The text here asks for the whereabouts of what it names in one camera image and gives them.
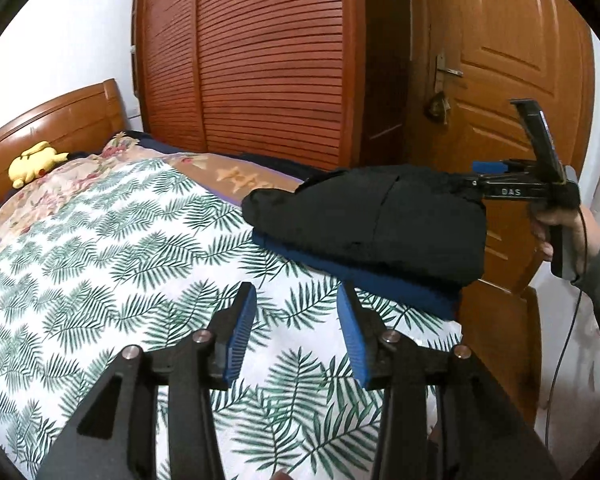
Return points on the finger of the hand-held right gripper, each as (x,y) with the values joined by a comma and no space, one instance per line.
(510,191)
(490,166)

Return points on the yellow plush toy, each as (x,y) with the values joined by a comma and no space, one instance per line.
(32,162)

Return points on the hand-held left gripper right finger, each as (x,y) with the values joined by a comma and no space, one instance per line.
(352,340)

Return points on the leaf print blanket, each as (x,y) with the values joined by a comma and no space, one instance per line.
(130,260)

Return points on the wooden bed headboard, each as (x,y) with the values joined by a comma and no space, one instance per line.
(55,120)

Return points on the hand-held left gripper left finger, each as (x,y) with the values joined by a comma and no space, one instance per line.
(237,332)

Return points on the wooden door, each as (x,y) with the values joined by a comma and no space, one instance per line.
(505,35)

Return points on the folded navy blue cloth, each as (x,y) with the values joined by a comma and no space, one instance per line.
(395,287)

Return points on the black buttoned coat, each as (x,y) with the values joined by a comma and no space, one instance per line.
(380,225)

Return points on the wooden bed footboard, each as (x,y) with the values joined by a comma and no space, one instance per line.
(500,340)

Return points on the floral quilt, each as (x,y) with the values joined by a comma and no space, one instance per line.
(45,200)

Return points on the orange patterned blanket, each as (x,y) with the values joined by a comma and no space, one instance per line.
(230,175)

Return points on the wooden slatted wardrobe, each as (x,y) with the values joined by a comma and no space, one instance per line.
(270,60)

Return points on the person's right hand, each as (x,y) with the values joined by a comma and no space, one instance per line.
(587,232)

